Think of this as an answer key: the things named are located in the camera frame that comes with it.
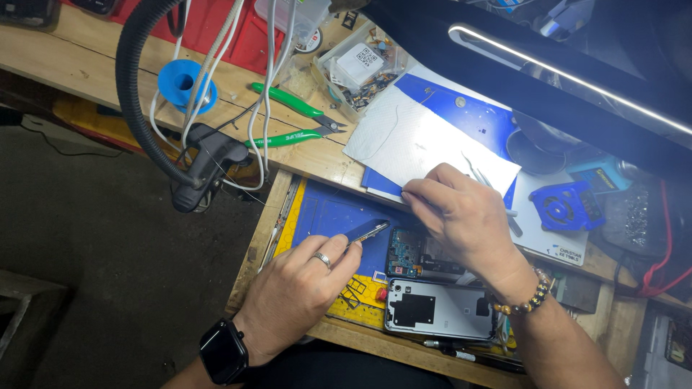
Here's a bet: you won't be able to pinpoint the person's right hand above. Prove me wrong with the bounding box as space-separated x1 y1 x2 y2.
401 162 537 297

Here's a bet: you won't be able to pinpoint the person's left hand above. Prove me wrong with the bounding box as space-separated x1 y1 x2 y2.
234 233 364 368

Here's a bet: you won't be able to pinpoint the dark phone screen panel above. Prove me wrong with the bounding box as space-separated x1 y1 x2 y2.
343 218 391 247

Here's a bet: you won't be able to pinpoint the blue and yellow repair mat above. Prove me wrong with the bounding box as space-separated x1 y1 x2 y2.
272 177 522 362

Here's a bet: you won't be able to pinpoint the white paper towel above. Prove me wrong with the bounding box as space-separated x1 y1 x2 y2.
343 85 523 198

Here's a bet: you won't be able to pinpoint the silver tweezers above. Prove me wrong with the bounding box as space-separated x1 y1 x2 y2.
461 151 524 238

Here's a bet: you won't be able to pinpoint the open phone with circuit board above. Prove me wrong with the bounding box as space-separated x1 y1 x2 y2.
384 226 467 283

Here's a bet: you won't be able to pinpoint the blue silicone work mat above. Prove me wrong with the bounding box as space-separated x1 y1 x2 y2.
361 72 518 210

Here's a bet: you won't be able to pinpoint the black round dish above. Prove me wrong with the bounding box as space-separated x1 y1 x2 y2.
505 129 569 177

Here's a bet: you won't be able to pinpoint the clear plastic parts box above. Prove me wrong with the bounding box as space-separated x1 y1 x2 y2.
312 21 410 124

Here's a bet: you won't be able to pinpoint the person's dark clothing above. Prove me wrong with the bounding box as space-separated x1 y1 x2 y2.
238 339 456 389

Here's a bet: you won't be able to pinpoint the silver phone back cover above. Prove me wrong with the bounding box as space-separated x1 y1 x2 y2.
383 278 499 341

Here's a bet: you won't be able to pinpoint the small blue fan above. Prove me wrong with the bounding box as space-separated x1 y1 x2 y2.
528 180 607 233

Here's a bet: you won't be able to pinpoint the white card with square code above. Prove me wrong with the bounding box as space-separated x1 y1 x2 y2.
336 41 386 88

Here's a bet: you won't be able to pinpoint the black screwdriver with silver tip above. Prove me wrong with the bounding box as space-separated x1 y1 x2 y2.
421 338 478 363

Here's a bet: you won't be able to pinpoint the black smartwatch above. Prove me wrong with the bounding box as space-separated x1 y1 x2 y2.
198 318 250 386

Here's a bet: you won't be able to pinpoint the blue electronic device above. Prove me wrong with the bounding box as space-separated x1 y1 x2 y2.
565 156 634 196

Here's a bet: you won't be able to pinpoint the black desk lamp with light strip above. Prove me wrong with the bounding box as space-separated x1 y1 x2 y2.
361 0 692 183

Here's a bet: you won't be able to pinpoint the clear plastic container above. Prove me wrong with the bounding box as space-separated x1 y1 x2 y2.
253 0 332 48

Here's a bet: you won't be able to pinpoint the dark mat with shiny screws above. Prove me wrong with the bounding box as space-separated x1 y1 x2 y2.
599 177 672 261

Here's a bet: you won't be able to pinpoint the blue solder spool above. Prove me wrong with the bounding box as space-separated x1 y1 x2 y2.
157 59 219 116

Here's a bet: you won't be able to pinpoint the red tray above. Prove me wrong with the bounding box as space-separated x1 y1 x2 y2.
61 0 287 76

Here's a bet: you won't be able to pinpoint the yellow object under table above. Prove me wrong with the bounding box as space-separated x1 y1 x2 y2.
52 94 182 160

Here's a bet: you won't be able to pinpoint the grey box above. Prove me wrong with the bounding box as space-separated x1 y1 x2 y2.
629 301 692 389

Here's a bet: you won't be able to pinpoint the brown bead bracelet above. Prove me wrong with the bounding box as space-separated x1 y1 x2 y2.
491 267 556 317

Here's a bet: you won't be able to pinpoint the green-handled cutters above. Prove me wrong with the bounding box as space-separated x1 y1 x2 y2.
243 81 348 150

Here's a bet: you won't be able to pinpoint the white braided cable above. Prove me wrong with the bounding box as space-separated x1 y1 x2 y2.
148 0 247 157

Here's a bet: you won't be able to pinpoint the red cable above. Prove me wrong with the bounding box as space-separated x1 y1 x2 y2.
637 180 692 299

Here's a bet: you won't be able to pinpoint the black flexible hose with clamp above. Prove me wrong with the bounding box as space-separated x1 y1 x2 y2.
115 0 250 215

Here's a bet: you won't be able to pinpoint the black cable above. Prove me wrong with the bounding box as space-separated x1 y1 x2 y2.
21 118 126 159

